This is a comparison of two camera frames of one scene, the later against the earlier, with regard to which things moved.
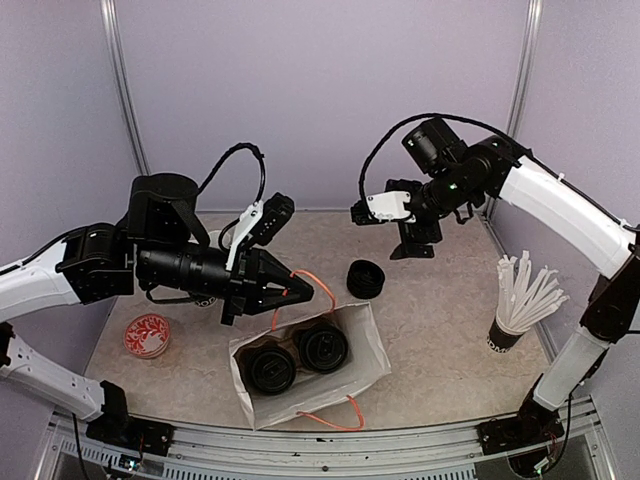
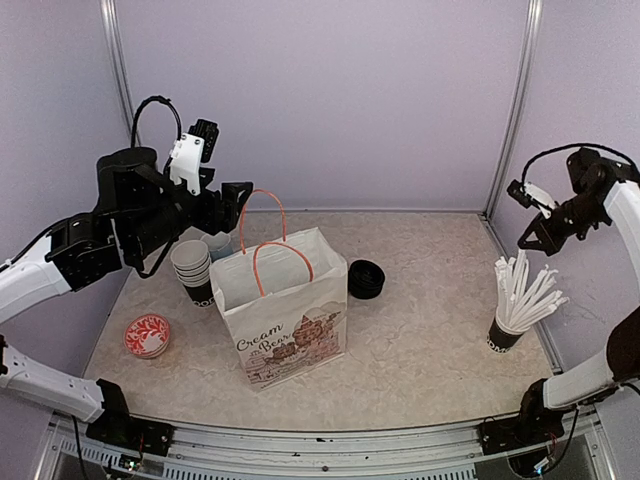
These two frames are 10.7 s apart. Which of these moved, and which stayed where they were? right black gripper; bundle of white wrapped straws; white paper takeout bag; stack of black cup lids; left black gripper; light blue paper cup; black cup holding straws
Moved: left black gripper; white paper takeout bag; right black gripper
Stayed: black cup holding straws; light blue paper cup; bundle of white wrapped straws; stack of black cup lids
